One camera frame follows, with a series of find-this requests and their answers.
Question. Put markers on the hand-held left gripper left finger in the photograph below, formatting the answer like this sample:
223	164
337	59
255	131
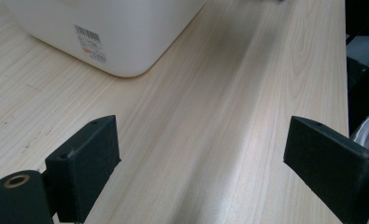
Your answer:
85	165

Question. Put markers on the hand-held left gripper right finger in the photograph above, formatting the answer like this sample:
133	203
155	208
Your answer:
328	168

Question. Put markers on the white plastic bin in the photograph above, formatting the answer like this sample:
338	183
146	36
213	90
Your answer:
135	31

